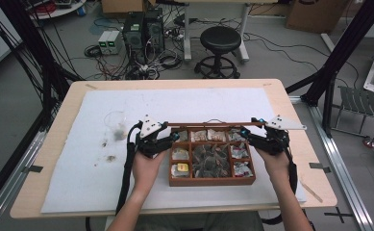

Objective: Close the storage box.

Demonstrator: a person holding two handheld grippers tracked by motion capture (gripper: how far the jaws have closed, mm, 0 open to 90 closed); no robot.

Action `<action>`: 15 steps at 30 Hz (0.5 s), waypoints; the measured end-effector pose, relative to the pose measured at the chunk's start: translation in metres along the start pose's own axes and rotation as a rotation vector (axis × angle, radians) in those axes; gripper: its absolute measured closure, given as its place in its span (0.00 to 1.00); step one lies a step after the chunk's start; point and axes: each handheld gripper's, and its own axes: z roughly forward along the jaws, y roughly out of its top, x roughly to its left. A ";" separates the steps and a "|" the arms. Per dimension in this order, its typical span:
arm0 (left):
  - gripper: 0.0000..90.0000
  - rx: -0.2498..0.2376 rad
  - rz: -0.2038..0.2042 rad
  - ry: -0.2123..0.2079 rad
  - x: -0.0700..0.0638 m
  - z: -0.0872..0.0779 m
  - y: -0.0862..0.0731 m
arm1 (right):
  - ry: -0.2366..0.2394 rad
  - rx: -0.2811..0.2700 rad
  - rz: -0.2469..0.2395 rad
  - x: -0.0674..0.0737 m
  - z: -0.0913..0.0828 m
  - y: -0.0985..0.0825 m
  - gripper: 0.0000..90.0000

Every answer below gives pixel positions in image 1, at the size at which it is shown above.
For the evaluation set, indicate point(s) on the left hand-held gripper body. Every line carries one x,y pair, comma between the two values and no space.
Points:
149,142

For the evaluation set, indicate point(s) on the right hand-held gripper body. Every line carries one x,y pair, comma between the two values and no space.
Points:
274,141

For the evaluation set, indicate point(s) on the wooden tea box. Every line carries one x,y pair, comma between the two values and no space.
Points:
211,182

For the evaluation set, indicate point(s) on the person's right hand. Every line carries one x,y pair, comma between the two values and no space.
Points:
277,170

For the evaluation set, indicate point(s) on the person's left hand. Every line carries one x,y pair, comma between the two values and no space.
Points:
146,173

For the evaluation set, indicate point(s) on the grey tea bag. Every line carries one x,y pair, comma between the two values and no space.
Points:
183,136

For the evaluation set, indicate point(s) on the white green sachet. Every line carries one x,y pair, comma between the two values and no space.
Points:
236,135

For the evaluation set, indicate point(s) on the white packet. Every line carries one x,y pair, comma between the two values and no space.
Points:
180,154

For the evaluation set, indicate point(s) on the bunch of red white sachets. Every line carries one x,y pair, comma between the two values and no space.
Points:
243,169
240,150

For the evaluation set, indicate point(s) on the brown print sachet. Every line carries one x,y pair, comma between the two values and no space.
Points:
199,135
216,134

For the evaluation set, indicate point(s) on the clear plastic cup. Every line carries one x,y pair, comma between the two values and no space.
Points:
120,132

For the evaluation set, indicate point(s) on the yellow label packet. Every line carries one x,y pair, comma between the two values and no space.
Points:
181,168

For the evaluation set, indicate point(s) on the white felt mat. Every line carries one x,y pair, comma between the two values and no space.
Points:
191,102

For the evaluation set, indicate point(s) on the pile of pyramid tea bags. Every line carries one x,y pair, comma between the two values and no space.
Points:
211,160

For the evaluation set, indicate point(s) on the black tape piece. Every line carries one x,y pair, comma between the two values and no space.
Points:
319,166
32,169

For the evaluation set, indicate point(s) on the thin wooden stick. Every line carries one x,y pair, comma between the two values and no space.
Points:
311,192

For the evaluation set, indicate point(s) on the black round stool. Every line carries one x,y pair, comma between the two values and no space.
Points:
220,40

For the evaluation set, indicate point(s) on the white metal desk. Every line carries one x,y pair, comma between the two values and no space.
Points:
186,35

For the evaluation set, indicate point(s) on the black computer tower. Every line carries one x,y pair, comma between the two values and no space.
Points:
134,33
154,30

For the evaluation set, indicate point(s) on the white power supply unit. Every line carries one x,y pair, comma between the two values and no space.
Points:
115,42
104,41

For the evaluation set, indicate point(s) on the green slatted chair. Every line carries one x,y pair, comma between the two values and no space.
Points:
362,102

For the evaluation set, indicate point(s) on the black tape cross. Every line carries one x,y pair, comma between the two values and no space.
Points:
338,214

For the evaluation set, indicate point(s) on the closed cardboard box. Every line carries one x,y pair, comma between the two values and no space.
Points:
316,14

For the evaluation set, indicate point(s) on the open cardboard box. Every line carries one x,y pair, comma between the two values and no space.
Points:
123,5

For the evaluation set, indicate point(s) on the round white wheeled platform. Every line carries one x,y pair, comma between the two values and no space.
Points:
62,11

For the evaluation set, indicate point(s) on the aluminium rail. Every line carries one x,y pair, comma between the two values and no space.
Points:
11,189
341,166

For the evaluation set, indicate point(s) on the black frame post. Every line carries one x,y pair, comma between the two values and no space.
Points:
37,41
344,48

